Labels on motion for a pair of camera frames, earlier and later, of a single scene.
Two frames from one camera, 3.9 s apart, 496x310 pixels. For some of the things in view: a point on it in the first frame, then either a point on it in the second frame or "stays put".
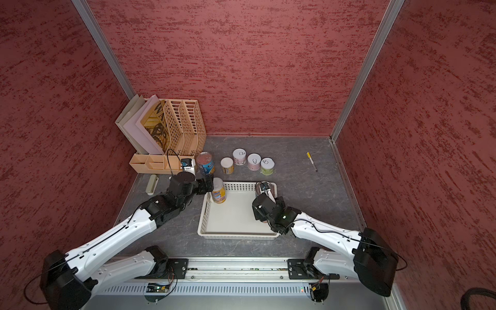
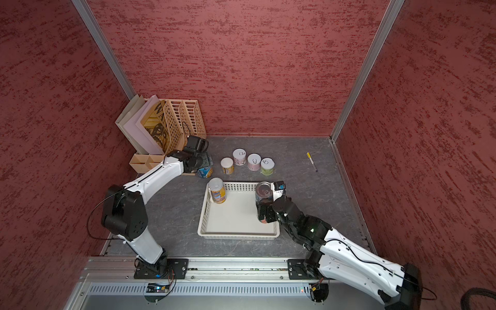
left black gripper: x=203 y=190 → x=207 y=160
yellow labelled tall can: x=219 y=192 stays put
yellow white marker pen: x=310 y=159 stays put
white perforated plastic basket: x=234 y=219 stays put
